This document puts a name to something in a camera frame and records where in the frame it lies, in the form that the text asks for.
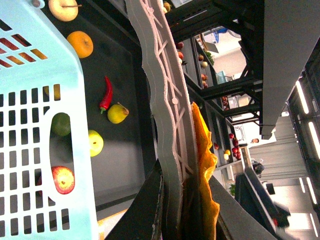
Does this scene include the green avocado front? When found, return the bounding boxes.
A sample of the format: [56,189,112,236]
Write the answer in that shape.
[51,112,71,137]

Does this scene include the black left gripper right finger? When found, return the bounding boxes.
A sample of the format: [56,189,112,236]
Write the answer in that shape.
[209,172,278,240]

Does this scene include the red apple front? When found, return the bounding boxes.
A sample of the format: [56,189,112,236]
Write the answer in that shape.
[51,165,75,195]

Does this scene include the yellow green pear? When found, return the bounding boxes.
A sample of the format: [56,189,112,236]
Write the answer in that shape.
[107,102,130,124]

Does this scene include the cream pear with stem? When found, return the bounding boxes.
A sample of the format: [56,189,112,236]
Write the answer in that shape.
[48,0,82,22]

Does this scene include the grey basket handle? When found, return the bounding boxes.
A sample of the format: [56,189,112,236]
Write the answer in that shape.
[125,0,203,240]

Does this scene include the green apple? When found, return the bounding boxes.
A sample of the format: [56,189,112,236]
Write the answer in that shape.
[88,129,104,157]

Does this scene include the golden apple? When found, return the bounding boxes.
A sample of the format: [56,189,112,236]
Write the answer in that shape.
[66,31,94,59]

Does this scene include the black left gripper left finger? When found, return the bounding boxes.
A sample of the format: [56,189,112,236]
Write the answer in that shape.
[105,160,165,240]

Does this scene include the light blue shopping basket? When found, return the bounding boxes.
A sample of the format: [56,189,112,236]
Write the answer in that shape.
[0,0,98,240]

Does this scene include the red chili pepper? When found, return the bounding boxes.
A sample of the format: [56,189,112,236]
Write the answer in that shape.
[99,76,113,114]

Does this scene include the yellow cloth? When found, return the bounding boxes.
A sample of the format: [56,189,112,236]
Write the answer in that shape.
[191,102,220,240]

